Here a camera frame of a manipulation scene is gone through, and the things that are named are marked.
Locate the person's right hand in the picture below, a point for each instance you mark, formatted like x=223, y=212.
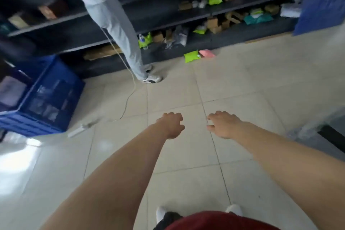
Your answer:
x=226, y=126

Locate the white wrapped packet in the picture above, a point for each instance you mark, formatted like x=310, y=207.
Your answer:
x=290, y=10

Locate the person's white shoe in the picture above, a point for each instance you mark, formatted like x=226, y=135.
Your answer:
x=161, y=213
x=234, y=209
x=152, y=79

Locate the person's right forearm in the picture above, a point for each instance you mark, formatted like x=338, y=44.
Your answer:
x=296, y=167

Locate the dark metal shelf unit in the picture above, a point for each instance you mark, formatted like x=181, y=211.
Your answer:
x=156, y=11

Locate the person's left forearm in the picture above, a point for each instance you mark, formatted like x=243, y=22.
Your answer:
x=116, y=184

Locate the person's right thumb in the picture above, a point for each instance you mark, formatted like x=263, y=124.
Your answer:
x=211, y=127

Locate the pink mailer packet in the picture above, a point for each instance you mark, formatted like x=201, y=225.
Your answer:
x=207, y=53

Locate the clear plastic wrap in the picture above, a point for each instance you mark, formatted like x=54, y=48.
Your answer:
x=310, y=130

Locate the person's left thumb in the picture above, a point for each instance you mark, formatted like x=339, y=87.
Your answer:
x=181, y=129

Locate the grey plastic bag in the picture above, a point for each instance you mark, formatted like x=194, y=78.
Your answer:
x=178, y=37

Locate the black frame bar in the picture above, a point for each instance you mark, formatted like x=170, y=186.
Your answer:
x=333, y=138

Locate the flat brown cardboard piece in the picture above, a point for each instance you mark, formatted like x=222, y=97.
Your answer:
x=102, y=52

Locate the small brown cardboard box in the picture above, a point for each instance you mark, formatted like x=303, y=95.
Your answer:
x=18, y=21
x=185, y=5
x=158, y=37
x=212, y=22
x=47, y=12

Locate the white power strip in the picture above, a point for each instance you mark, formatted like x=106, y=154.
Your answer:
x=79, y=130

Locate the blue plastic crate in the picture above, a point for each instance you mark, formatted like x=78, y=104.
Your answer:
x=45, y=97

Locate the person's left hand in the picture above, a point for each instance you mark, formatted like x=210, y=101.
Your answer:
x=171, y=126

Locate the blue plastic bin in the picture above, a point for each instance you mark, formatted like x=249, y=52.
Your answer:
x=320, y=6

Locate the person's red shirt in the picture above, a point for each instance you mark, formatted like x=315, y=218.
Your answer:
x=221, y=221

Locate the clear water bottle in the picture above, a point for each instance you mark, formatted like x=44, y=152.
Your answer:
x=142, y=41

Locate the teal mailer packet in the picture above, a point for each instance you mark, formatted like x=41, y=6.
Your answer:
x=258, y=19

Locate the person's black trousers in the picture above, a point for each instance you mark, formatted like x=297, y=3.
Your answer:
x=167, y=220

